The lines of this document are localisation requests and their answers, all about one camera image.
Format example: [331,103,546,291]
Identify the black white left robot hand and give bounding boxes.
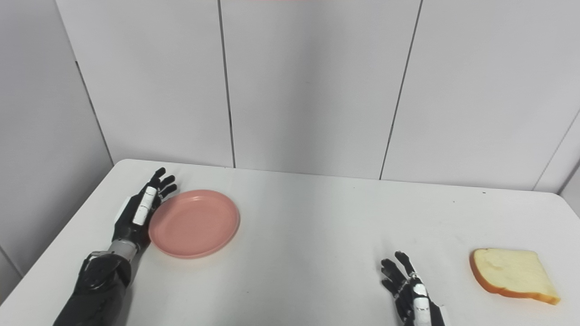
[112,168,178,249]

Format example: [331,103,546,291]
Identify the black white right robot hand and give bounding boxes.
[381,251,447,326]

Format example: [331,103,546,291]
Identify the pink round plate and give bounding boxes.
[149,190,240,259]

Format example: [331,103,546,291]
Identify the slice of white bread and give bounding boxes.
[469,248,561,305]

